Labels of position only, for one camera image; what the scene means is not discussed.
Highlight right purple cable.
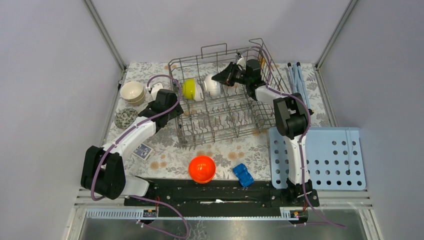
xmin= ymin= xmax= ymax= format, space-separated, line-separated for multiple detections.
xmin=236 ymin=45 xmax=347 ymax=229

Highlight pink patterned bowl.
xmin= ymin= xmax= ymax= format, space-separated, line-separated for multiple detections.
xmin=114 ymin=108 xmax=139 ymax=130

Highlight beige bowl with leaf pattern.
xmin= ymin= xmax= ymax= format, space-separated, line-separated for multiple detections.
xmin=119 ymin=81 xmax=145 ymax=103

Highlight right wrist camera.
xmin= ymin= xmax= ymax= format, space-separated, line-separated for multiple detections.
xmin=235 ymin=52 xmax=246 ymax=69

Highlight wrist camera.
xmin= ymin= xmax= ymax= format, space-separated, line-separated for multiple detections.
xmin=235 ymin=52 xmax=246 ymax=69
xmin=146 ymin=82 xmax=164 ymax=101

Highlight blue folded metal stand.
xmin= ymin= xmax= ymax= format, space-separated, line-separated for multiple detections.
xmin=287 ymin=62 xmax=314 ymax=115

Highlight light blue perforated board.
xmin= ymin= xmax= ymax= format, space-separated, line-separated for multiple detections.
xmin=268 ymin=127 xmax=366 ymax=191

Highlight orange bowl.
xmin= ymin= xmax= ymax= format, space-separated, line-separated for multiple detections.
xmin=188 ymin=155 xmax=216 ymax=184

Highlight floral patterned table mat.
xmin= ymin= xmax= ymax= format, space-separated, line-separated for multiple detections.
xmin=123 ymin=62 xmax=331 ymax=180

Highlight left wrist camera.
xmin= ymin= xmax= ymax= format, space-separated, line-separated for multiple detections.
xmin=146 ymin=82 xmax=164 ymax=101

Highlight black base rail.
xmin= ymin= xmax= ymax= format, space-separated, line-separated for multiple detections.
xmin=91 ymin=177 xmax=319 ymax=220

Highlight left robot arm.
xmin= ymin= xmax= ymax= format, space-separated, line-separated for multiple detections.
xmin=80 ymin=89 xmax=184 ymax=206

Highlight purple cable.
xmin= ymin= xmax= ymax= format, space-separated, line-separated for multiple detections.
xmin=236 ymin=45 xmax=347 ymax=229
xmin=90 ymin=74 xmax=190 ymax=240

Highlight plain beige bowl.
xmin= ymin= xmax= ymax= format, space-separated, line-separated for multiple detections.
xmin=125 ymin=96 xmax=145 ymax=106

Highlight blue toy car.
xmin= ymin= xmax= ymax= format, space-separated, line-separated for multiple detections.
xmin=232 ymin=163 xmax=255 ymax=188

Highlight white ribbed bowl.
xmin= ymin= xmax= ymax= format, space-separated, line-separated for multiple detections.
xmin=203 ymin=73 xmax=221 ymax=97

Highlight grey wire dish rack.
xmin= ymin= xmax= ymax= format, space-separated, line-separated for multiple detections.
xmin=168 ymin=38 xmax=292 ymax=148

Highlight yellow-green bowl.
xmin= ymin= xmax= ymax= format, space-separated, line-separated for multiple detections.
xmin=182 ymin=78 xmax=203 ymax=102

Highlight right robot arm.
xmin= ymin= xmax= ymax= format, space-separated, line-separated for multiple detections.
xmin=211 ymin=59 xmax=313 ymax=206

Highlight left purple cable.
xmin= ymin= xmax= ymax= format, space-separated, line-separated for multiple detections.
xmin=90 ymin=74 xmax=190 ymax=240

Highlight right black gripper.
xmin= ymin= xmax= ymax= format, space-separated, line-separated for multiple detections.
xmin=211 ymin=61 xmax=251 ymax=87

